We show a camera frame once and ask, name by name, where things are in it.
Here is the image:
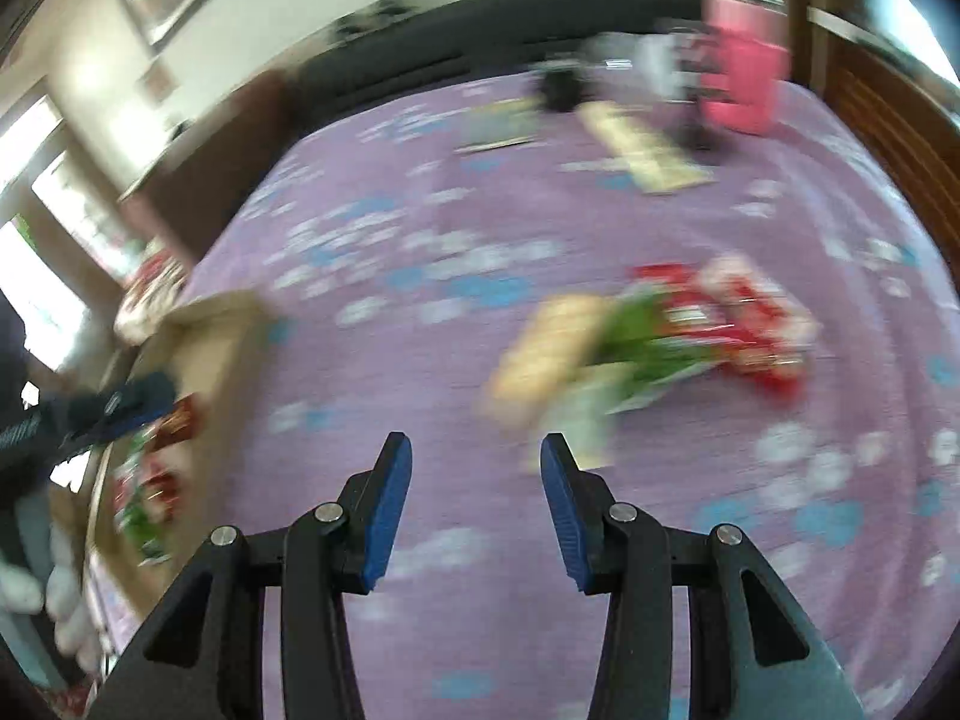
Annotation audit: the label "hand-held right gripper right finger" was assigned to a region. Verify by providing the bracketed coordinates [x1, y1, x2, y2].
[540, 433, 871, 720]

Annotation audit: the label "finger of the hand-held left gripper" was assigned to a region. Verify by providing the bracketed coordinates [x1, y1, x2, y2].
[67, 373, 178, 445]

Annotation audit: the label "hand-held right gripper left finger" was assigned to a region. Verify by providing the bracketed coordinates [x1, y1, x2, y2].
[82, 431, 413, 720]

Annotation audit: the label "red and green snack packets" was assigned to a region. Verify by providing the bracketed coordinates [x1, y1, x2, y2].
[111, 394, 205, 565]

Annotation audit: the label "brown cardboard box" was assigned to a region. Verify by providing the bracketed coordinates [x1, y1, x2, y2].
[82, 291, 280, 620]

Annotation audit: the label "pale snack packet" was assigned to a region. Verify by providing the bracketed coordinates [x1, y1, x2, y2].
[551, 379, 620, 470]

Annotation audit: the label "red and white bag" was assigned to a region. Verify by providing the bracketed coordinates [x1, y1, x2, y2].
[114, 249, 192, 344]

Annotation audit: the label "yellow snack packet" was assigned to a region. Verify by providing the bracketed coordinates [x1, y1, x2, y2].
[480, 292, 612, 422]

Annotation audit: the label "white fluffy object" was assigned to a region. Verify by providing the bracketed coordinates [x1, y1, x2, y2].
[0, 525, 102, 680]

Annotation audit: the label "green snack packet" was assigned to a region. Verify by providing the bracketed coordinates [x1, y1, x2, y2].
[574, 291, 725, 417]

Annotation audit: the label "window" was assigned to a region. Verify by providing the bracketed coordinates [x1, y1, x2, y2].
[0, 94, 140, 376]

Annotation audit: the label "brown wooden nightstand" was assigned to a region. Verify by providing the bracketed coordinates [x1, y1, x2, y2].
[118, 69, 301, 265]

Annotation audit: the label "red and white snack packets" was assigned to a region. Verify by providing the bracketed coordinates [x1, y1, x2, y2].
[630, 255, 822, 400]

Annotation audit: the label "purple printed blanket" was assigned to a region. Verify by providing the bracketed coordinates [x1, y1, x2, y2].
[86, 75, 960, 720]

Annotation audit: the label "tan flat box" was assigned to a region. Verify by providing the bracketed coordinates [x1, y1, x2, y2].
[576, 100, 715, 194]

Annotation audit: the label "dark green flat packet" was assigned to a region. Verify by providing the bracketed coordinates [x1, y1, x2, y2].
[456, 99, 542, 157]

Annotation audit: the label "small black object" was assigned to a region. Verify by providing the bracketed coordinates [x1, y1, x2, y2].
[538, 60, 587, 112]

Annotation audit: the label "dark headboard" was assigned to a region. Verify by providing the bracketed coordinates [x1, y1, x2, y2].
[289, 0, 710, 155]

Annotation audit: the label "pink bag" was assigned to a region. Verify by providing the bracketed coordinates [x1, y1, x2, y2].
[699, 0, 792, 137]

